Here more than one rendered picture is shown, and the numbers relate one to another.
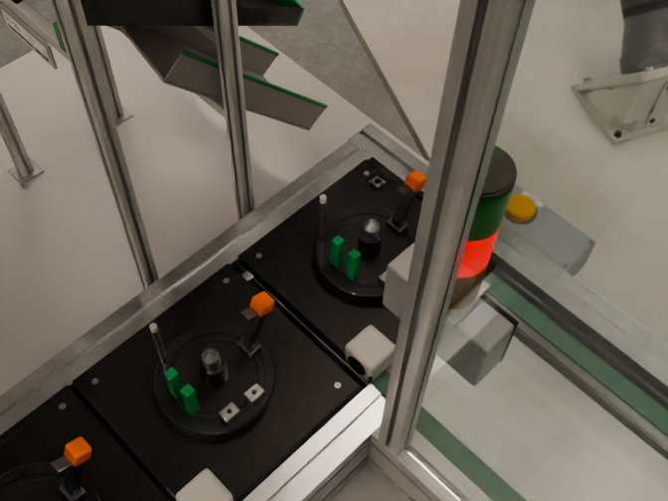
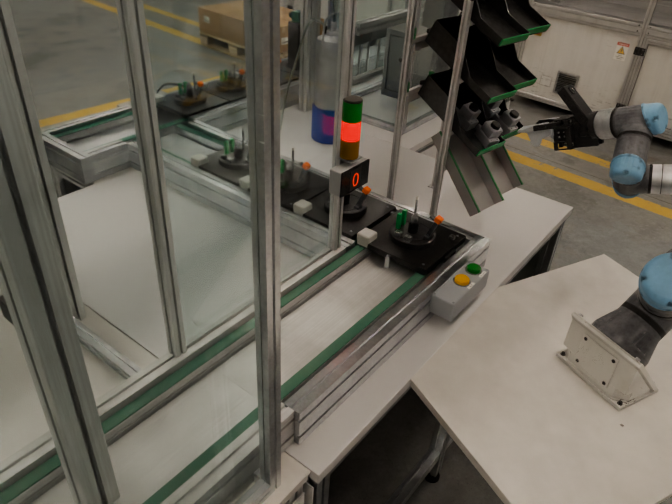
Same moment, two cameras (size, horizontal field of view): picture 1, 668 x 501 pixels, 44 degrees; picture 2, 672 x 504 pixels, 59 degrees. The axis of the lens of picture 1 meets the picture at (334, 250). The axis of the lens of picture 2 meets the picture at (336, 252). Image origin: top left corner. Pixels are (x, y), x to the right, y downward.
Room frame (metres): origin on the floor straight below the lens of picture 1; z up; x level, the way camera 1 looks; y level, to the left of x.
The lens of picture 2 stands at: (0.18, -1.50, 1.92)
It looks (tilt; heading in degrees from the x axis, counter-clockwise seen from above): 34 degrees down; 83
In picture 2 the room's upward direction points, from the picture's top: 4 degrees clockwise
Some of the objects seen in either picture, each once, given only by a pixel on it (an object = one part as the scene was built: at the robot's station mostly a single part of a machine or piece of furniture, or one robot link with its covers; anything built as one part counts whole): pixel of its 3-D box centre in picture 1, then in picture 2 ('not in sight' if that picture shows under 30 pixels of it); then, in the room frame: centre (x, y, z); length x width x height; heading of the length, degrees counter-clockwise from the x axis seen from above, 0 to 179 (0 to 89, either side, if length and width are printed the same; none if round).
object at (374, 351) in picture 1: (370, 353); (366, 237); (0.45, -0.05, 0.97); 0.05 x 0.05 x 0.04; 47
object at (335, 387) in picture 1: (213, 368); (345, 196); (0.41, 0.13, 1.01); 0.24 x 0.24 x 0.13; 47
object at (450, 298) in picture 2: not in sight; (459, 289); (0.69, -0.25, 0.93); 0.21 x 0.07 x 0.06; 47
